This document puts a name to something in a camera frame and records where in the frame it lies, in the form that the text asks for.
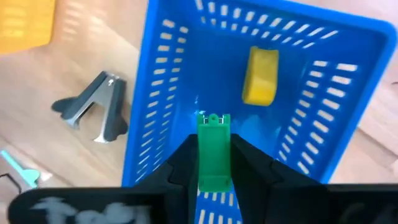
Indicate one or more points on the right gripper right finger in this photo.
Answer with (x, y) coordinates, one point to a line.
(252, 174)

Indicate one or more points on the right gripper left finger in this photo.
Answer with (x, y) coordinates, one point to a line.
(183, 174)

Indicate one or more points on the green plastic clip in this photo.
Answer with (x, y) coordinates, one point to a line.
(214, 155)

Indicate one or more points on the yellow mini stapler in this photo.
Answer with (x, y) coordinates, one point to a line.
(261, 77)

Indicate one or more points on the black stapler remover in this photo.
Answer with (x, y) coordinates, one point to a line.
(113, 102)

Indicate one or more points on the teal stapler remover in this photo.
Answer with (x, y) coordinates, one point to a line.
(26, 175)

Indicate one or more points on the blue plastic basket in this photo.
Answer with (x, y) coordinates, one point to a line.
(217, 71)

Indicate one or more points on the yellow plastic basket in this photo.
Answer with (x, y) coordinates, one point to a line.
(21, 25)

